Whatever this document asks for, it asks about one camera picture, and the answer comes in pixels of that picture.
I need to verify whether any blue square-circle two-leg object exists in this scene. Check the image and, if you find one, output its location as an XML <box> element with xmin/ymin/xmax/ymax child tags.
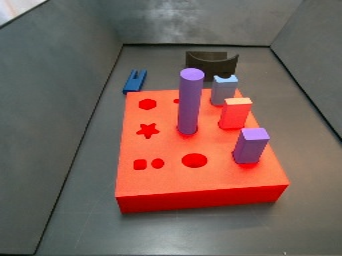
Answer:
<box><xmin>123</xmin><ymin>69</ymin><xmax>147</xmax><ymax>94</ymax></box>

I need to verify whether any red rectangular peg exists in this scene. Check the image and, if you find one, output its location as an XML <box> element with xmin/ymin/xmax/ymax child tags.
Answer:
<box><xmin>218</xmin><ymin>97</ymin><xmax>253</xmax><ymax>129</ymax></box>

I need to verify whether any red fixture block with holes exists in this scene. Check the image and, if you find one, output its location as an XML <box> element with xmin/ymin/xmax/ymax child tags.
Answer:
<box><xmin>115</xmin><ymin>90</ymin><xmax>290</xmax><ymax>213</ymax></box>

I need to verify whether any light blue notched peg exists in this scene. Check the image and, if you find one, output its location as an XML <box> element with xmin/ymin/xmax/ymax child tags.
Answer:
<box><xmin>211</xmin><ymin>75</ymin><xmax>238</xmax><ymax>106</ymax></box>

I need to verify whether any black curved regrasp stand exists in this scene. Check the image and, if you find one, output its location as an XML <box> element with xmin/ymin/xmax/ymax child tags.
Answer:
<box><xmin>186</xmin><ymin>51</ymin><xmax>239</xmax><ymax>81</ymax></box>

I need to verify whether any tall purple cylinder peg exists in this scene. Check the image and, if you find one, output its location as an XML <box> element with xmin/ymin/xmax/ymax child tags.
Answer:
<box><xmin>178</xmin><ymin>68</ymin><xmax>204</xmax><ymax>135</ymax></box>

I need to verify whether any purple square peg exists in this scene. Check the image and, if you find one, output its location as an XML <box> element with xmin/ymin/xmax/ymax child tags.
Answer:
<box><xmin>232</xmin><ymin>128</ymin><xmax>270</xmax><ymax>164</ymax></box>

